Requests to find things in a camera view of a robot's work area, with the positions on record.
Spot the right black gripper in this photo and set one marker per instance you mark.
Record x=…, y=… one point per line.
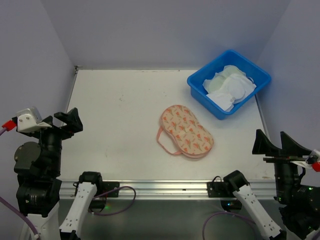
x=280, y=159

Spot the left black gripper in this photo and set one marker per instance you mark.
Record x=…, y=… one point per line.
x=53, y=128

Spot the white pale green bra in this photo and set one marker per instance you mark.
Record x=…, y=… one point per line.
x=229, y=87

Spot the floral peach laundry bag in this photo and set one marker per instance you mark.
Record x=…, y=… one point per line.
x=185, y=131

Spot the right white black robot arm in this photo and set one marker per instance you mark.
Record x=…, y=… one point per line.
x=300, y=204

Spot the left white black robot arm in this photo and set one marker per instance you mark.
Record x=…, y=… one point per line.
x=38, y=166

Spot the blue plastic bin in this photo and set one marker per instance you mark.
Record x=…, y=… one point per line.
x=230, y=57

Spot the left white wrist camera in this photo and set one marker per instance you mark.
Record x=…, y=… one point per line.
x=29, y=120

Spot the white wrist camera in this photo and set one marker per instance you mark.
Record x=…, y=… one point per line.
x=312, y=161
x=29, y=120

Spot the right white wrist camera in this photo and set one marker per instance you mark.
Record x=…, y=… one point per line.
x=312, y=161

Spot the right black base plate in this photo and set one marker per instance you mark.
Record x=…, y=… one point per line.
x=217, y=188

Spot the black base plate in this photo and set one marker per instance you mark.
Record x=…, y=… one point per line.
x=108, y=186
x=217, y=188

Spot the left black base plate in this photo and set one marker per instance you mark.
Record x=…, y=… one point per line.
x=108, y=186

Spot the aluminium mounting rail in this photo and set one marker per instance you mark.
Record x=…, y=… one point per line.
x=189, y=189

